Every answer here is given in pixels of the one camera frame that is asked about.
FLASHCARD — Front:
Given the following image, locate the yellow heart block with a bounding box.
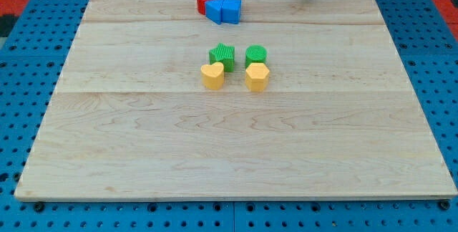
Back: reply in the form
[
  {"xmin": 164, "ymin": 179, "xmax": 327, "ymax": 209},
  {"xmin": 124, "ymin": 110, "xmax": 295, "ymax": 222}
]
[{"xmin": 200, "ymin": 62, "xmax": 225, "ymax": 90}]

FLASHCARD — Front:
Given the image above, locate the green star block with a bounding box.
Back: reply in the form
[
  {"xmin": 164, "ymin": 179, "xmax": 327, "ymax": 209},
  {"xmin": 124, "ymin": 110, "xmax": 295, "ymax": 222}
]
[{"xmin": 208, "ymin": 43, "xmax": 235, "ymax": 72}]

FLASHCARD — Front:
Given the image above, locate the blue cube block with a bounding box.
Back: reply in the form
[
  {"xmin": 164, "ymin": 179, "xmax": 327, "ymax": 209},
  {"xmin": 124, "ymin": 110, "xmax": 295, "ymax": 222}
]
[{"xmin": 205, "ymin": 0, "xmax": 224, "ymax": 24}]

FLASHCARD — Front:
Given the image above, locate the green cylinder block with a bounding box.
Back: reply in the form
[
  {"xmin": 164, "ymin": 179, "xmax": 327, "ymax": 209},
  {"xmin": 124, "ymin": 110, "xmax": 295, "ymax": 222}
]
[{"xmin": 245, "ymin": 44, "xmax": 267, "ymax": 68}]

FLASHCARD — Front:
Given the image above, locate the blue triangular block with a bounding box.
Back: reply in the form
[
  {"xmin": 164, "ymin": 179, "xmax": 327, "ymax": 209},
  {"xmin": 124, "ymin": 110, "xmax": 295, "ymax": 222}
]
[{"xmin": 221, "ymin": 0, "xmax": 242, "ymax": 24}]

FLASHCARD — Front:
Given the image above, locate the light wooden board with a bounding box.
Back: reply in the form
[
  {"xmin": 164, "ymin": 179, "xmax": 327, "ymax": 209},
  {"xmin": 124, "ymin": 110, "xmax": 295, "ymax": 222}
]
[{"xmin": 15, "ymin": 0, "xmax": 457, "ymax": 202}]

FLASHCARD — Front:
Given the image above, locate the yellow hexagon block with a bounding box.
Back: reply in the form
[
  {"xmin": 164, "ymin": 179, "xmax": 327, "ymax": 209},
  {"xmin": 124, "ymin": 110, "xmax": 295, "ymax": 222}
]
[{"xmin": 245, "ymin": 63, "xmax": 270, "ymax": 92}]

